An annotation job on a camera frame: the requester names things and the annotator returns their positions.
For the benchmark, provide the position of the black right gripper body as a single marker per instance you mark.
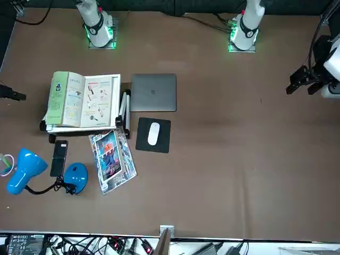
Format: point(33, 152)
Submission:
point(5, 91)

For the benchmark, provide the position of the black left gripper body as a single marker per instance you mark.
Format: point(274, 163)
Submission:
point(322, 53)

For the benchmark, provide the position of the green cover picture textbook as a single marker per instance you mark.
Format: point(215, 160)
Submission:
point(77, 101)

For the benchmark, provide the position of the blue desk lamp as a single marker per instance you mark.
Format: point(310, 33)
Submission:
point(25, 170)

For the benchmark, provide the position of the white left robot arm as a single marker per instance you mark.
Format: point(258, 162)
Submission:
point(248, 24)

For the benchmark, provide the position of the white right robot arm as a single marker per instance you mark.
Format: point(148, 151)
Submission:
point(97, 29)

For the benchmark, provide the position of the white folding book stand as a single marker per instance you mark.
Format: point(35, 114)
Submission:
point(116, 93)

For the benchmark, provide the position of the green marker pen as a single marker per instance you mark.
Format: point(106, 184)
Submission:
point(4, 160)

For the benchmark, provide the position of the pink pen cup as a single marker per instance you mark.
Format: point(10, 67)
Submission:
point(9, 170)

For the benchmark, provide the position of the black foldable phone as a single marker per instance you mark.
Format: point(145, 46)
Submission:
point(59, 159)

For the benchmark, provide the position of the plastic wrapped comic magazine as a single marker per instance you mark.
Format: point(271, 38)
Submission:
point(111, 162)

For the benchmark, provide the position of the black mouse pad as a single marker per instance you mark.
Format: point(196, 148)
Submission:
point(142, 138)

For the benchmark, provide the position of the grey laptop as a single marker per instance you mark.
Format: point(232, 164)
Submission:
point(154, 93)

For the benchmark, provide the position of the white computer mouse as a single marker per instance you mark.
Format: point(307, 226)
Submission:
point(153, 134)

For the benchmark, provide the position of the black power adapter brick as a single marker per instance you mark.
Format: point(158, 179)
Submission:
point(25, 244)

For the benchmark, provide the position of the power strip with red switches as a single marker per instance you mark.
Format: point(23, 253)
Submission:
point(117, 245)

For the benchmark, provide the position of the aluminium camera post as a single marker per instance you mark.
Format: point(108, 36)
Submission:
point(166, 239)

